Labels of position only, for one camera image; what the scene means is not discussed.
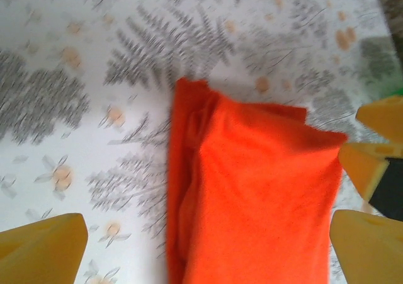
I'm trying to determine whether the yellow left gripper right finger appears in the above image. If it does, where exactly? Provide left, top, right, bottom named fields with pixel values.
left=332, top=210, right=403, bottom=284

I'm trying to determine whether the orange t-shirt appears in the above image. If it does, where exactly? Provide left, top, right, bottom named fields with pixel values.
left=165, top=77, right=349, bottom=284

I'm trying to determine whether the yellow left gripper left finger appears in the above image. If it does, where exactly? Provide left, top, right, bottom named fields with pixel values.
left=0, top=213, right=89, bottom=284

